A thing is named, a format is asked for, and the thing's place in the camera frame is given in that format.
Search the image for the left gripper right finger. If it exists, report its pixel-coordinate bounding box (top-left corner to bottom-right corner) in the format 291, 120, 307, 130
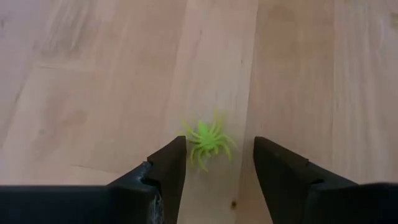
253, 136, 398, 224

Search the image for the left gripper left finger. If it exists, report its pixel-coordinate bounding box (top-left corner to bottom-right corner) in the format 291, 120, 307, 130
0, 136, 187, 224

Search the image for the green plastic spider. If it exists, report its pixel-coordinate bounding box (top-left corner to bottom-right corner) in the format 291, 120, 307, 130
178, 108, 238, 172

